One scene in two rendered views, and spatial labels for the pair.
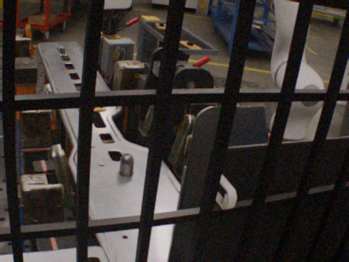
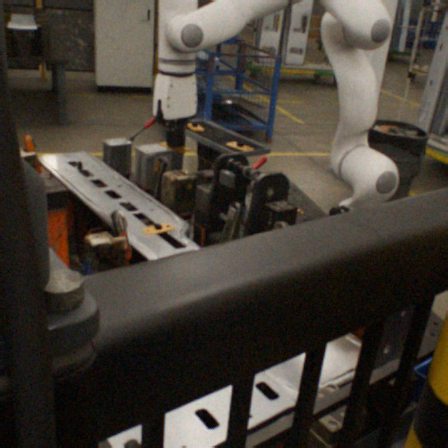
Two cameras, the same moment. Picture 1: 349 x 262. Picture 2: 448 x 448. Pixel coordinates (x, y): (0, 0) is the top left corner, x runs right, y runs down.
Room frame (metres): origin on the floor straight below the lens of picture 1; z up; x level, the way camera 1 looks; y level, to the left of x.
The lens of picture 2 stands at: (-0.11, 0.33, 1.60)
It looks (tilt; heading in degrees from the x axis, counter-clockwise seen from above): 25 degrees down; 348
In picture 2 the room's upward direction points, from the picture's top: 6 degrees clockwise
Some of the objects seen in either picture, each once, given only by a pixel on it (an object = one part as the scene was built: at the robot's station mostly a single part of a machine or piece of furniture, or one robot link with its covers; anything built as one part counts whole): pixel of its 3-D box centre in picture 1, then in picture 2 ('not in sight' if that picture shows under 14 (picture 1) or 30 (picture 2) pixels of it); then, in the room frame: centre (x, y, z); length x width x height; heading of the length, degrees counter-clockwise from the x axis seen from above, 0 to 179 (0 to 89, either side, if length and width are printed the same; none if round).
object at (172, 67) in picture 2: not in sight; (177, 65); (1.15, 0.21, 1.42); 0.09 x 0.08 x 0.03; 126
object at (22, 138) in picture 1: (35, 162); (106, 298); (1.04, 0.37, 0.87); 0.12 x 0.09 x 0.35; 116
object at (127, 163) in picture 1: (126, 166); not in sight; (0.86, 0.09, 1.02); 0.03 x 0.03 x 0.07
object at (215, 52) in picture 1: (176, 35); (216, 137); (1.52, 0.04, 1.16); 0.37 x 0.14 x 0.02; 26
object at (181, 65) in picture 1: (168, 138); (240, 248); (1.17, 0.01, 0.94); 0.18 x 0.13 x 0.49; 26
